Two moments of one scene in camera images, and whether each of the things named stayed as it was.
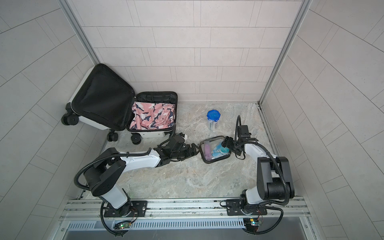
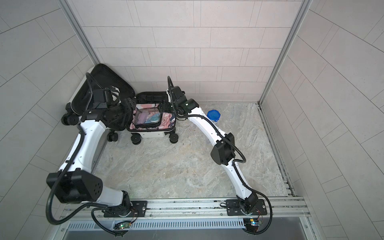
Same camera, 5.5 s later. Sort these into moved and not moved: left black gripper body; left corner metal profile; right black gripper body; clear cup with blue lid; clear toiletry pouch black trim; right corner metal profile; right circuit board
Moved: clear toiletry pouch black trim; left black gripper body; right black gripper body
Not moved: clear cup with blue lid; right circuit board; right corner metal profile; left corner metal profile
